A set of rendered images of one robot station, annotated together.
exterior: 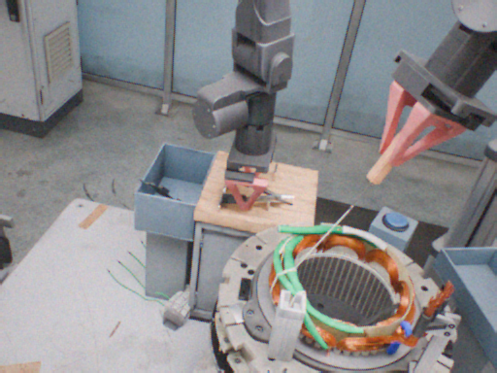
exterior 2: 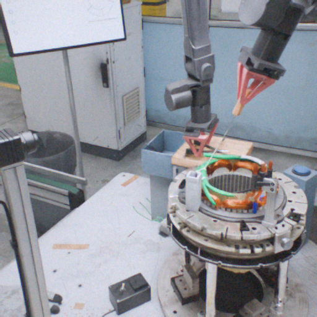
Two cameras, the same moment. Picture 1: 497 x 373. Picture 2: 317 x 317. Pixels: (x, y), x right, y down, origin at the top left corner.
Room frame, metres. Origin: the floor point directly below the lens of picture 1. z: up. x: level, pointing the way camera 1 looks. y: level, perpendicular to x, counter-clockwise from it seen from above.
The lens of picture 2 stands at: (-0.36, -0.29, 1.64)
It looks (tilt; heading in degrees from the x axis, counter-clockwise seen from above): 28 degrees down; 22
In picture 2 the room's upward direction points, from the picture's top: 2 degrees counter-clockwise
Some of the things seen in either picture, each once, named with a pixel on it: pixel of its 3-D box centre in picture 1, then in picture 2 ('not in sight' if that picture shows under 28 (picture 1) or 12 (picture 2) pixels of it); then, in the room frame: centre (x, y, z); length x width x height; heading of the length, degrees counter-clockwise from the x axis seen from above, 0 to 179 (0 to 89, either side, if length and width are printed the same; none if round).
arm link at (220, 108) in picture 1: (239, 90); (187, 85); (0.66, 0.04, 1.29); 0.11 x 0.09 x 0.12; 136
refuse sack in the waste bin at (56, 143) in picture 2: not in sight; (46, 168); (1.44, 1.20, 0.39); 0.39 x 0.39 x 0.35
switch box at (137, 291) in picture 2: not in sight; (129, 291); (0.36, 0.10, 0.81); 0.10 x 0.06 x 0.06; 140
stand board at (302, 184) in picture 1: (260, 193); (213, 153); (0.74, -0.02, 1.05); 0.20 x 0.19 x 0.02; 86
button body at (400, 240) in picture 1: (376, 270); (295, 208); (0.75, -0.28, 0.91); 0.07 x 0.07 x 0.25; 63
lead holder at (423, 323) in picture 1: (431, 315); (262, 178); (0.37, -0.21, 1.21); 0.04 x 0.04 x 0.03; 0
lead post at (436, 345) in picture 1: (433, 346); (271, 202); (0.38, -0.24, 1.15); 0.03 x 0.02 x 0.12; 82
